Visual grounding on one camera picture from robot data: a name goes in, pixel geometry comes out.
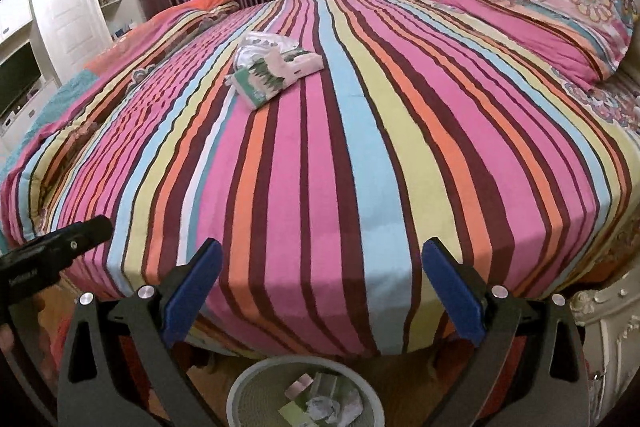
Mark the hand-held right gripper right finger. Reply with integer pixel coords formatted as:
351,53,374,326
421,237,588,427

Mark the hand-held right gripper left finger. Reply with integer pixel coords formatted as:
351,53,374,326
56,238,223,427

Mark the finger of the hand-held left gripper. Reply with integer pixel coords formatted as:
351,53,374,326
59,215,114,259

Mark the grey mesh waste basket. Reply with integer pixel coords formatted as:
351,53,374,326
226,356,383,427

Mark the light green box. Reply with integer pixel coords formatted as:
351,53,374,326
277,402,311,427

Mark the paper ball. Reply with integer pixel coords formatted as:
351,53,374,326
306,392,363,423

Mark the green patterned packet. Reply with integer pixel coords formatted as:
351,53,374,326
225,64,296,110

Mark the white green torn wrapper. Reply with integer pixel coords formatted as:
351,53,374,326
265,49,323,82

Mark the folded striped quilt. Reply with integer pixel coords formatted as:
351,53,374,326
0,0,241,253

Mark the striped bed sheet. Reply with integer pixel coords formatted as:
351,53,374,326
0,0,626,358

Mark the flat screen television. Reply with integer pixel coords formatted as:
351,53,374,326
0,43,42,118

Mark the white wardrobe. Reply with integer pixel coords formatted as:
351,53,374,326
0,0,126,108

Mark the floral pillow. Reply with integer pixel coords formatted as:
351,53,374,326
442,0,638,90

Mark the white carved bed frame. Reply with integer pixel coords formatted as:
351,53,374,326
570,267,640,427

